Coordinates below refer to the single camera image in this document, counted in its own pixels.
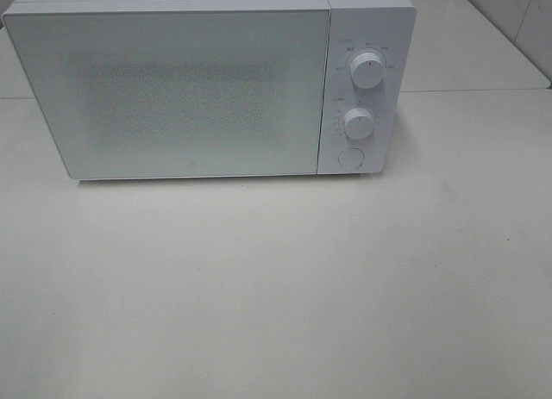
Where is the white microwave oven body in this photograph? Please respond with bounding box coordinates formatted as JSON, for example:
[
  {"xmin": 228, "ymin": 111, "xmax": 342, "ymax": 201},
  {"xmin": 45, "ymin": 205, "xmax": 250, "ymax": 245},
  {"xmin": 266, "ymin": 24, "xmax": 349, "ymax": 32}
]
[{"xmin": 2, "ymin": 0, "xmax": 417, "ymax": 178}]

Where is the white microwave knob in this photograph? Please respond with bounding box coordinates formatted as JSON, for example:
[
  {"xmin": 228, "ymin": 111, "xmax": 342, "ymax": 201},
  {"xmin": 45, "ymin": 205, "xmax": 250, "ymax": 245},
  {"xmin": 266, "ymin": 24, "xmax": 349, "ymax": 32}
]
[
  {"xmin": 343, "ymin": 108, "xmax": 375, "ymax": 140},
  {"xmin": 349, "ymin": 49, "xmax": 386, "ymax": 90}
]

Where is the white microwave door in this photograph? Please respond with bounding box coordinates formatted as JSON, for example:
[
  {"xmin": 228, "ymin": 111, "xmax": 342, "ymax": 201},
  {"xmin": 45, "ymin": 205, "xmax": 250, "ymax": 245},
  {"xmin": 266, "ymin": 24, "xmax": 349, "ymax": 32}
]
[{"xmin": 5, "ymin": 10, "xmax": 329, "ymax": 180}]

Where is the round white door button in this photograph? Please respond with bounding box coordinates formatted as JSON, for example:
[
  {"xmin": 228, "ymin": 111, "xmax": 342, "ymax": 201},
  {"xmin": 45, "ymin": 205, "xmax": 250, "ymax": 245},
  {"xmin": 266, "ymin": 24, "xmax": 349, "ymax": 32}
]
[{"xmin": 338, "ymin": 148, "xmax": 365, "ymax": 171}]

